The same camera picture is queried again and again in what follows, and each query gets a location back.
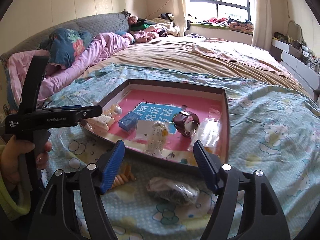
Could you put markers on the person's left hand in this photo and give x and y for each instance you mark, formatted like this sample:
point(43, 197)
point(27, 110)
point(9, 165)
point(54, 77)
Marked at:
point(17, 147)

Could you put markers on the pink floral cloth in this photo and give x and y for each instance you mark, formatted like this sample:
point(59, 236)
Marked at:
point(232, 53)

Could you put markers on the cream curtain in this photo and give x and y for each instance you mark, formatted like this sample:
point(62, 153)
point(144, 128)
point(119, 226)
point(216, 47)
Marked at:
point(262, 12)
point(178, 5)

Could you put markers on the white claw hair clip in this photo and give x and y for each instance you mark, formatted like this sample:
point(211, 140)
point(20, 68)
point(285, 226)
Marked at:
point(100, 125)

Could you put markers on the blue floral pillow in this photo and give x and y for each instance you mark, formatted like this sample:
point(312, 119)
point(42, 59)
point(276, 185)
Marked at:
point(67, 45)

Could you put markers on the pink fuzzy garment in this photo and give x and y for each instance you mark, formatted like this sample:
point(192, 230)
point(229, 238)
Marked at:
point(142, 36)

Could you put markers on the grey quilted headboard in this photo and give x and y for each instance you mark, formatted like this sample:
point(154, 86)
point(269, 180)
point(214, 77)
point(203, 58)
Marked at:
point(100, 23)

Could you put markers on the tan blanket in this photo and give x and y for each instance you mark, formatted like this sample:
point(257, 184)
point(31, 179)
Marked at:
point(170, 60)

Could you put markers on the pink book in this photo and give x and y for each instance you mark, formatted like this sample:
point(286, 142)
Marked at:
point(155, 97)

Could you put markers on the shallow cardboard box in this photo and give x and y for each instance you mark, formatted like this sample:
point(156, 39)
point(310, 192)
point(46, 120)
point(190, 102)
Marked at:
point(175, 87)

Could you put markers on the bagged dark hair accessory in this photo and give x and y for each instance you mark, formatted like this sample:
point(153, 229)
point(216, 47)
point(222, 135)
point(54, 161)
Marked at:
point(172, 191)

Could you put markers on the clothes on windowsill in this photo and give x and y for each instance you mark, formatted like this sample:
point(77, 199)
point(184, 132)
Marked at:
point(237, 25)

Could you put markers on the cartoon print bedsheet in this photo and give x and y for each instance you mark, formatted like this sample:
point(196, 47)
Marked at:
point(270, 150)

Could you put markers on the pink quilt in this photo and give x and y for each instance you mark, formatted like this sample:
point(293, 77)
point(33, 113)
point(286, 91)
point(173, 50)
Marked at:
point(100, 47)

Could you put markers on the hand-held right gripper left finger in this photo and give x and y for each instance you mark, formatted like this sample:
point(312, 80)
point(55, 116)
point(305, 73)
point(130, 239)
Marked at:
point(112, 167)

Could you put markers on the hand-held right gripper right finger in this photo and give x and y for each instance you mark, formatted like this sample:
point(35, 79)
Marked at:
point(203, 166)

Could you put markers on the pile of clothes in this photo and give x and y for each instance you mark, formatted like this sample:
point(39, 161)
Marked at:
point(162, 23)

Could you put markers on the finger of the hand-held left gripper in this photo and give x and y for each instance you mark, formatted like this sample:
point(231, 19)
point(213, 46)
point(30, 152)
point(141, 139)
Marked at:
point(70, 107)
point(91, 112)

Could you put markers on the amber hair clip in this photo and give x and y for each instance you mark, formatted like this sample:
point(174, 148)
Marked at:
point(128, 172)

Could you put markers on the bagged silver jewelry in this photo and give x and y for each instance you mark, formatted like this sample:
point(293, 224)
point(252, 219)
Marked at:
point(157, 137)

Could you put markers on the person's left forearm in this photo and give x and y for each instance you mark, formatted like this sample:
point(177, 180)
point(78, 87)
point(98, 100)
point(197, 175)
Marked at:
point(10, 200)

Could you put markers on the small blue box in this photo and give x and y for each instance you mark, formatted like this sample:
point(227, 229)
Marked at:
point(127, 123)

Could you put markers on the scalloped mirror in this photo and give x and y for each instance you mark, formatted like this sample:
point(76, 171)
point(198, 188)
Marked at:
point(295, 31)

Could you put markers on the pearl hair clip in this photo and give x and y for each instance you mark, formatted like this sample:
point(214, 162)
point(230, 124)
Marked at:
point(116, 110)

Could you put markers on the white dresser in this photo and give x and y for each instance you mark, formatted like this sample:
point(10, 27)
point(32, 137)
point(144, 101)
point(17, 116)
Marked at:
point(297, 67)

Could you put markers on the clutter on dresser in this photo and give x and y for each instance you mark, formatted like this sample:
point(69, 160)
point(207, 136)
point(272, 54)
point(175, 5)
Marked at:
point(302, 50)

